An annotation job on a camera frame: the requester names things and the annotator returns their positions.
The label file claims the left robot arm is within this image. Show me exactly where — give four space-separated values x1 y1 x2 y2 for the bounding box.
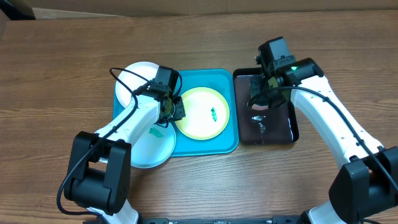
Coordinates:
57 91 185 223

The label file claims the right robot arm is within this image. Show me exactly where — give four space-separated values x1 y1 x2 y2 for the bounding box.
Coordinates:
248 55 397 223

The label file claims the teal plastic serving tray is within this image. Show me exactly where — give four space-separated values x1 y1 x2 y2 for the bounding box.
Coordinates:
112 68 239 157

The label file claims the yellow-green rimmed plate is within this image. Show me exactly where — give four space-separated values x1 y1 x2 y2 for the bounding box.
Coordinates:
175 87 230 140

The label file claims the green stain on yellow plate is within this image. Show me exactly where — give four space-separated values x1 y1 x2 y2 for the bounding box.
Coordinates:
211 108 218 121

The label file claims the white plate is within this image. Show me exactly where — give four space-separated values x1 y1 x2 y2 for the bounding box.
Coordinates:
115 62 159 108

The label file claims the light blue plate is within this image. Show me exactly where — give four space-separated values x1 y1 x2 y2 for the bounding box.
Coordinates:
131 124 176 169

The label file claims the black water tray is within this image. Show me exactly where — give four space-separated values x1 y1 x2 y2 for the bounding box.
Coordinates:
233 67 299 145

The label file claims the dark object top left corner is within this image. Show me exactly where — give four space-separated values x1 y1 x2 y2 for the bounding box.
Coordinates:
1 0 36 21

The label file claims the green stain on blue plate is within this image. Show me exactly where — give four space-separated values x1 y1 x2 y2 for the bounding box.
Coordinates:
149 128 164 138

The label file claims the green sponge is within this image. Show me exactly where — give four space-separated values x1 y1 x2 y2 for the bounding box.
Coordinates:
251 105 269 111

